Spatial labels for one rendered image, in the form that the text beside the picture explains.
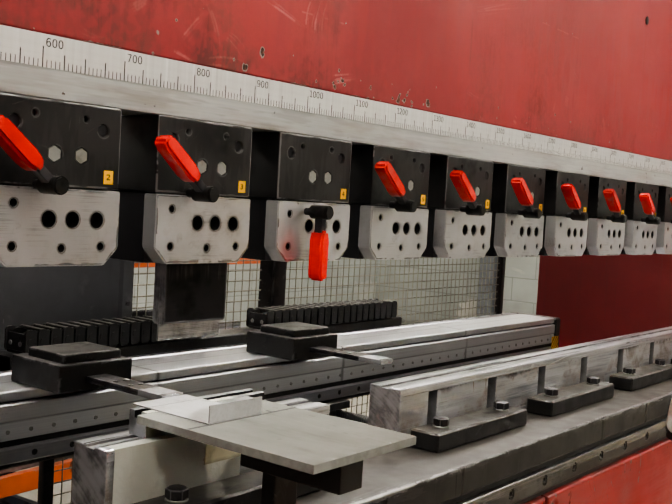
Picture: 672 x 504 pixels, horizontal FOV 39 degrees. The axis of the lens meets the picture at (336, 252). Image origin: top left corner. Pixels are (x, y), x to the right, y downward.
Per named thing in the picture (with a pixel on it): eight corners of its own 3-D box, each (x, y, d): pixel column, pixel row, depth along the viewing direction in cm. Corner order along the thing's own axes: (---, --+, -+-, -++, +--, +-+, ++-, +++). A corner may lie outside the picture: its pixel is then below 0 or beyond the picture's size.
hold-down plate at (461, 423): (437, 453, 147) (438, 434, 147) (408, 446, 151) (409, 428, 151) (526, 425, 171) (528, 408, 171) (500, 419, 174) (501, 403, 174)
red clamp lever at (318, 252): (321, 281, 122) (325, 205, 121) (297, 278, 124) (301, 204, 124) (330, 281, 123) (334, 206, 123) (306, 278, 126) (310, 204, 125)
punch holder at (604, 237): (595, 255, 199) (601, 176, 198) (558, 252, 204) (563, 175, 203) (623, 255, 211) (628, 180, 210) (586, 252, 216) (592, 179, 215)
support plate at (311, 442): (313, 475, 92) (314, 465, 92) (136, 423, 108) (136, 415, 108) (416, 444, 106) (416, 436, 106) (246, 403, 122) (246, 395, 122)
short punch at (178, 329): (162, 342, 111) (166, 261, 111) (151, 339, 113) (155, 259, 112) (223, 335, 119) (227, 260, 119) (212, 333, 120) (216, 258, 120)
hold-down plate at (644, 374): (631, 391, 210) (632, 378, 210) (608, 387, 213) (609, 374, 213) (677, 377, 234) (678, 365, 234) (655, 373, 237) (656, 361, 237)
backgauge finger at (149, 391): (133, 416, 114) (135, 375, 114) (10, 381, 130) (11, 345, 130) (206, 403, 123) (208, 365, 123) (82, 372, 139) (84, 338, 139)
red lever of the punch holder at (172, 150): (175, 131, 100) (222, 194, 107) (149, 131, 103) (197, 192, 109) (166, 143, 100) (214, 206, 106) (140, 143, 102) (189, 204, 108)
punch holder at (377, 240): (368, 260, 136) (375, 144, 135) (323, 255, 141) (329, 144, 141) (426, 259, 148) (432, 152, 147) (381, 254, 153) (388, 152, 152)
